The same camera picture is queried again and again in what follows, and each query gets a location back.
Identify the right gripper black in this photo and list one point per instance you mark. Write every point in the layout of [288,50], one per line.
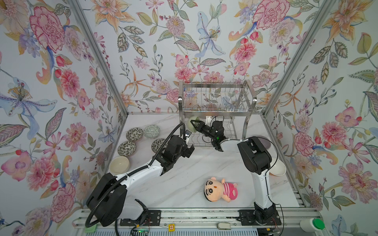
[201,127]

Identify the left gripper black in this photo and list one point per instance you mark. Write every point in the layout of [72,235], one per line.
[186,153]

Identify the light green bowl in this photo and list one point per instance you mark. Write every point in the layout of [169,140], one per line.
[190,126]

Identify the steel two-tier dish rack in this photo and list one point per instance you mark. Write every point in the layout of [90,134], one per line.
[233,104]

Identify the lilac purple bowl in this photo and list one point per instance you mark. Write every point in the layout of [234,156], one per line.
[265,141]

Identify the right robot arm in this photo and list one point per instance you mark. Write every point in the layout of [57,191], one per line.
[256,159]

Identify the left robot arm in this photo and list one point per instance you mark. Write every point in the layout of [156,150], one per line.
[108,201]

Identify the dark patterned bowl centre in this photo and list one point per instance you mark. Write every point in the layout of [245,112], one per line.
[157,144]

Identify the pale green patterned bowl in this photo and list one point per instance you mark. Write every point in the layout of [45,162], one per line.
[151,131]

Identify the dark patterned bowl back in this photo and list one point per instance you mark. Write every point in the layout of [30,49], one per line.
[134,134]

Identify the dark patterned bowl front-left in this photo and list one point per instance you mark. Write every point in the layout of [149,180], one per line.
[126,148]

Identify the cartoon boy plush doll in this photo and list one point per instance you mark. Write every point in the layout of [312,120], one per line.
[215,190]

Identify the cream bowl left side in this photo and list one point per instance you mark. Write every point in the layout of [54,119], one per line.
[119,165]

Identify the white bowl right side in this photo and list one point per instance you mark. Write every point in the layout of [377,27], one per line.
[278,168]

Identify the green emergency button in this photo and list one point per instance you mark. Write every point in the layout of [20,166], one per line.
[311,225]

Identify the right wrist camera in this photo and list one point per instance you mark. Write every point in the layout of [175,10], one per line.
[208,120]

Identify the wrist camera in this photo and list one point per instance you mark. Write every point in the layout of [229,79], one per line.
[187,135]
[208,120]

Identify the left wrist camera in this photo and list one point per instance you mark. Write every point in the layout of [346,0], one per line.
[187,135]

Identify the yellow sticker on rail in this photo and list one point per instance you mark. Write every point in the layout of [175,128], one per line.
[171,227]

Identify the grey clip on rail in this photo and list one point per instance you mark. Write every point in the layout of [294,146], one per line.
[224,226]

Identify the green tag on rail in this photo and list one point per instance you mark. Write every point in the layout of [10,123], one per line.
[91,229]

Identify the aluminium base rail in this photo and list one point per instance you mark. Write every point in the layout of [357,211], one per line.
[287,217]

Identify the right aluminium corner post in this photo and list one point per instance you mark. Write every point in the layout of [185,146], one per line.
[320,17]

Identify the aluminium corner post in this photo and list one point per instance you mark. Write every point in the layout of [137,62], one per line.
[320,17]
[83,23]

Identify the left aluminium corner post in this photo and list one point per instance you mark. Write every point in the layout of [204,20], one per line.
[83,23]

